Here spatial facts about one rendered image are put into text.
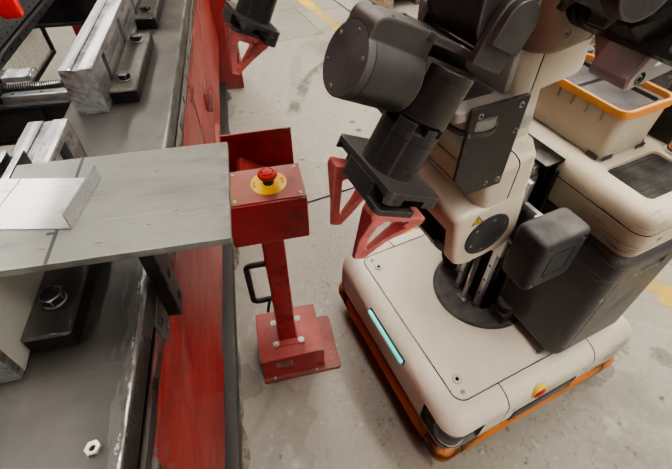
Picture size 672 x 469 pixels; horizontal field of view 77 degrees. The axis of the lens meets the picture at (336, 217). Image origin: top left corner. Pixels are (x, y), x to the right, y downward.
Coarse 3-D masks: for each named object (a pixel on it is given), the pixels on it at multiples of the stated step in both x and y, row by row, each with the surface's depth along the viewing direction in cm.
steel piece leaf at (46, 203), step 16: (96, 176) 51; (16, 192) 50; (32, 192) 50; (48, 192) 50; (64, 192) 50; (80, 192) 47; (0, 208) 48; (16, 208) 48; (32, 208) 48; (48, 208) 48; (64, 208) 48; (80, 208) 47; (0, 224) 46; (16, 224) 46; (32, 224) 46; (48, 224) 46; (64, 224) 46
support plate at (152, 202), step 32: (64, 160) 54; (96, 160) 54; (128, 160) 54; (160, 160) 54; (192, 160) 54; (224, 160) 54; (96, 192) 50; (128, 192) 50; (160, 192) 50; (192, 192) 50; (224, 192) 50; (96, 224) 46; (128, 224) 46; (160, 224) 46; (192, 224) 46; (224, 224) 46; (0, 256) 43; (32, 256) 43; (64, 256) 43; (96, 256) 43; (128, 256) 44
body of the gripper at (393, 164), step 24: (384, 120) 38; (408, 120) 36; (336, 144) 43; (360, 144) 42; (384, 144) 38; (408, 144) 37; (432, 144) 38; (384, 168) 38; (408, 168) 38; (384, 192) 37; (408, 192) 38; (432, 192) 40
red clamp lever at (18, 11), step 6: (0, 0) 46; (6, 0) 46; (12, 0) 46; (0, 6) 46; (6, 6) 46; (12, 6) 47; (18, 6) 47; (0, 12) 47; (6, 12) 47; (12, 12) 47; (18, 12) 47; (6, 18) 48; (12, 18) 48; (18, 18) 48
